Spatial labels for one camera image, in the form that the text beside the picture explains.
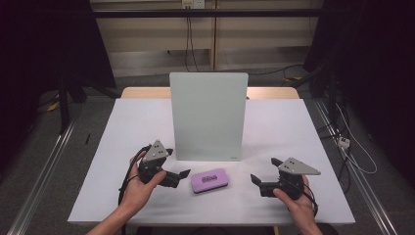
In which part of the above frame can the wooden table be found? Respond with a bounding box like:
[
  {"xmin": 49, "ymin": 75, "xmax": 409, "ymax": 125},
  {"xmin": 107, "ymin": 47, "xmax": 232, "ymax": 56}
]
[{"xmin": 119, "ymin": 85, "xmax": 300, "ymax": 100}]

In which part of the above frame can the black horizontal bar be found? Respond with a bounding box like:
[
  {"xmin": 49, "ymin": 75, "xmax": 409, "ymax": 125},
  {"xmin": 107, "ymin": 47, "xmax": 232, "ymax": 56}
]
[{"xmin": 92, "ymin": 8, "xmax": 325, "ymax": 19}]

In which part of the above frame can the pale green glass whiteboard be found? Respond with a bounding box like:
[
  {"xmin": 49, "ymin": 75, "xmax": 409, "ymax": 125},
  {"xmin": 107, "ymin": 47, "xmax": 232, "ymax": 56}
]
[{"xmin": 168, "ymin": 71, "xmax": 250, "ymax": 163}]

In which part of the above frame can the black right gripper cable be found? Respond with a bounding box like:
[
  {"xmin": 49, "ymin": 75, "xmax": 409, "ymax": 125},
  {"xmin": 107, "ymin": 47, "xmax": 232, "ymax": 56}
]
[{"xmin": 301, "ymin": 182, "xmax": 319, "ymax": 218}]

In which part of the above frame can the white cable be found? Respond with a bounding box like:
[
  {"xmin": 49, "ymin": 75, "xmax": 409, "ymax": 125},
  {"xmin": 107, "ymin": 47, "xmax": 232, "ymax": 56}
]
[{"xmin": 335, "ymin": 103, "xmax": 379, "ymax": 175}]

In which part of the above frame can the person's right hand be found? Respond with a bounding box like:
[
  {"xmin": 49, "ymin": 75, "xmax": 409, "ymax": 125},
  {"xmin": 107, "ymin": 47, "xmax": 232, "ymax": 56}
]
[{"xmin": 272, "ymin": 174, "xmax": 319, "ymax": 223}]

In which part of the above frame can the black metal stand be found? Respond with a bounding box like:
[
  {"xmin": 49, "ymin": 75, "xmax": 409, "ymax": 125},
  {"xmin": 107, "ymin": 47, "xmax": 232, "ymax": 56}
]
[{"xmin": 58, "ymin": 76, "xmax": 71, "ymax": 135}]

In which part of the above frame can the black hanging cable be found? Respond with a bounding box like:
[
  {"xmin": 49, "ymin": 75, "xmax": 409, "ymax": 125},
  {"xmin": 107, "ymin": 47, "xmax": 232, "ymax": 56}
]
[{"xmin": 184, "ymin": 16, "xmax": 201, "ymax": 73}]

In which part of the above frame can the white table cover sheet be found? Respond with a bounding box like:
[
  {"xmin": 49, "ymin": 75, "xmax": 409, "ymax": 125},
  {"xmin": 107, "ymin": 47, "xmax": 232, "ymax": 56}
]
[{"xmin": 67, "ymin": 97, "xmax": 356, "ymax": 227}]

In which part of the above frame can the aluminium floor rail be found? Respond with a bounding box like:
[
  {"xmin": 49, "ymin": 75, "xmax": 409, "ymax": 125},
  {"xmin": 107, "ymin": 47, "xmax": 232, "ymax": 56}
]
[
  {"xmin": 5, "ymin": 106, "xmax": 84, "ymax": 235},
  {"xmin": 312, "ymin": 97, "xmax": 398, "ymax": 235}
]

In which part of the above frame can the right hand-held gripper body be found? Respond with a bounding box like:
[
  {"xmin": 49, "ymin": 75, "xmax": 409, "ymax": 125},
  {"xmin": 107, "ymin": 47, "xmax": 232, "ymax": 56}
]
[{"xmin": 260, "ymin": 157, "xmax": 322, "ymax": 201}]

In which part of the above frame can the white wall socket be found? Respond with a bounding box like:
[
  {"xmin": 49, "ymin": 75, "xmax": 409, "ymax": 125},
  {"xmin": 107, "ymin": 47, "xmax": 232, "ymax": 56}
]
[{"xmin": 181, "ymin": 0, "xmax": 207, "ymax": 10}]

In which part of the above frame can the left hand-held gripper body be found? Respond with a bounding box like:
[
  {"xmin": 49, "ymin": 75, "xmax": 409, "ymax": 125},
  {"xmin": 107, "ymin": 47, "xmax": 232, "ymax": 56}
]
[{"xmin": 138, "ymin": 139, "xmax": 181, "ymax": 189}]

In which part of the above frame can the white power adapter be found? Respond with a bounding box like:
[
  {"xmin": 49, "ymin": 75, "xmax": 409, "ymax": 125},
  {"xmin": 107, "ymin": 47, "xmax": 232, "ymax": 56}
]
[{"xmin": 337, "ymin": 136, "xmax": 351, "ymax": 151}]

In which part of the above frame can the black curtain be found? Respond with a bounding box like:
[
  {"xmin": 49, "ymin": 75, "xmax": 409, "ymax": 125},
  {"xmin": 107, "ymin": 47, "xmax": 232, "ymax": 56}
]
[
  {"xmin": 0, "ymin": 0, "xmax": 117, "ymax": 170},
  {"xmin": 302, "ymin": 0, "xmax": 415, "ymax": 187}
]

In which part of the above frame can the black floor cable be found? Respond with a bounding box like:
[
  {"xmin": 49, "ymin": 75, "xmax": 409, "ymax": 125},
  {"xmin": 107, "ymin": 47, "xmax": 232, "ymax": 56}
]
[{"xmin": 247, "ymin": 64, "xmax": 305, "ymax": 76}]

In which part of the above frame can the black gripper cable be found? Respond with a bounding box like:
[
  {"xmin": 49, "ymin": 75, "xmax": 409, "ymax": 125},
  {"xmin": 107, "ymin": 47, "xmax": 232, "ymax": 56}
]
[
  {"xmin": 117, "ymin": 145, "xmax": 152, "ymax": 235},
  {"xmin": 301, "ymin": 182, "xmax": 319, "ymax": 218}
]

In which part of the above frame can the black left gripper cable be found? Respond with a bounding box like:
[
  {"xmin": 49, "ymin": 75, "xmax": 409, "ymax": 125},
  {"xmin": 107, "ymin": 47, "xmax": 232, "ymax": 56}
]
[{"xmin": 117, "ymin": 145, "xmax": 152, "ymax": 235}]

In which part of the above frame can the person's left hand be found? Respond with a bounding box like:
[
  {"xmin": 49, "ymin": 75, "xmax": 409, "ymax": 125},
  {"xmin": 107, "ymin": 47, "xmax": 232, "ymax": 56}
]
[{"xmin": 121, "ymin": 150, "xmax": 167, "ymax": 215}]

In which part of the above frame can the purple whiteboard eraser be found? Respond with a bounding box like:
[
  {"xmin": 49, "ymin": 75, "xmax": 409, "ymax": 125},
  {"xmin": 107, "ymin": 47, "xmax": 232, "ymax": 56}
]
[{"xmin": 190, "ymin": 167, "xmax": 229, "ymax": 195}]

